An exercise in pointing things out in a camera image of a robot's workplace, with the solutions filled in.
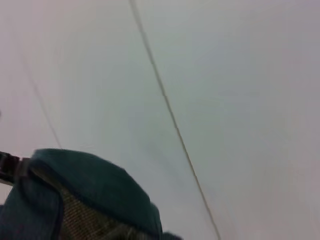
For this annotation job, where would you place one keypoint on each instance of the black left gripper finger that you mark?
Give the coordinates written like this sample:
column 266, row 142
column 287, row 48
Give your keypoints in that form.
column 12, row 166

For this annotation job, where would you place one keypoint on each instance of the dark teal insulated lunch bag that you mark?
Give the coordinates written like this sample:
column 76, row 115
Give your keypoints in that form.
column 100, row 187

